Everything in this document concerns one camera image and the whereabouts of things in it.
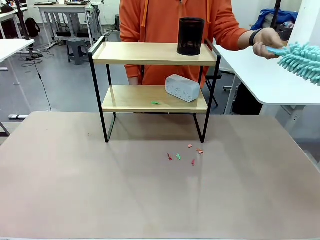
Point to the large white side table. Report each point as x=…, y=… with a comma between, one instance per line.
x=262, y=72

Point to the black wristband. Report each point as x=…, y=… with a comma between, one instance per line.
x=254, y=37

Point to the white background desk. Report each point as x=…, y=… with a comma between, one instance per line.
x=65, y=8

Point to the person's left hand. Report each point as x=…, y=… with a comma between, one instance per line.
x=267, y=37

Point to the white power strip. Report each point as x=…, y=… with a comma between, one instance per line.
x=18, y=116

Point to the black backpack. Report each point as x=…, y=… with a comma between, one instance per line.
x=32, y=27

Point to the person's right hand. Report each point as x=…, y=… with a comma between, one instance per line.
x=133, y=80

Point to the small green paper scrap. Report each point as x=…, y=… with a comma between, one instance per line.
x=178, y=156

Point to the red triangle paper scrap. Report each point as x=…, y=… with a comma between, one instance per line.
x=170, y=157

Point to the two-tier wood and black shelf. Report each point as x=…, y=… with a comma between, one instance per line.
x=140, y=98

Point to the red-orange paper scrap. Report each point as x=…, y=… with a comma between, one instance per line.
x=200, y=150

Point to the white table with slim leg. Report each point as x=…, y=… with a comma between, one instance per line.
x=12, y=46

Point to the thin red paper scrap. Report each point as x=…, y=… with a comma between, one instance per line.
x=193, y=162

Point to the person's left forearm orange sleeve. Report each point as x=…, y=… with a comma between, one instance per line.
x=237, y=37

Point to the black mesh pen cup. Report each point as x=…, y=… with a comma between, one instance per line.
x=190, y=35

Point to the person in orange hoodie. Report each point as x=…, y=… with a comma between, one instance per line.
x=160, y=25

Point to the grey plastic stool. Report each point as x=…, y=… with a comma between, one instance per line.
x=77, y=43

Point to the black bag under table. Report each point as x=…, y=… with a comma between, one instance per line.
x=246, y=102

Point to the teal chenille duster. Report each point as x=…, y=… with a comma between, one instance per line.
x=300, y=60

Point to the grey plastic crate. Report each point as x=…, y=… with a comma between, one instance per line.
x=287, y=27

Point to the black stand pole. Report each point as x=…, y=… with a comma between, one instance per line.
x=277, y=10
x=23, y=20

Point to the large green paper scrap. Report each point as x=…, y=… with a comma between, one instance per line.
x=155, y=102

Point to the blue cloth pile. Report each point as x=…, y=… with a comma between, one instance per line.
x=270, y=16

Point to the black folding chair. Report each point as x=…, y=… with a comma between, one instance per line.
x=214, y=80

